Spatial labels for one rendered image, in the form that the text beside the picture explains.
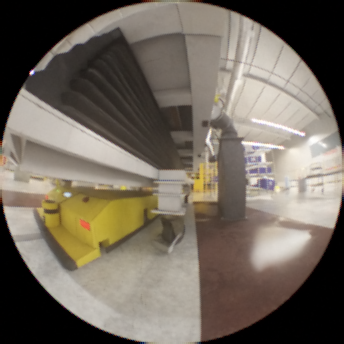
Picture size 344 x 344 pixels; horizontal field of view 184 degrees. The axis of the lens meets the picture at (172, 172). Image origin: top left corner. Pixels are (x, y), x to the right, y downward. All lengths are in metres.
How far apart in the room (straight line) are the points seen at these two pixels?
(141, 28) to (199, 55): 0.22
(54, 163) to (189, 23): 0.47
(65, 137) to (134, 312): 0.40
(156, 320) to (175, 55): 0.83
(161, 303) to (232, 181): 1.13
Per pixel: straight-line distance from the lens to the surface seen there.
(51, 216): 0.71
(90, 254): 0.48
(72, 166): 0.24
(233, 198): 1.19
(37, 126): 0.17
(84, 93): 0.26
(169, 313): 0.37
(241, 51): 8.36
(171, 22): 0.43
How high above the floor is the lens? 0.34
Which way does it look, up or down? 9 degrees up
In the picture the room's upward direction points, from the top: 2 degrees clockwise
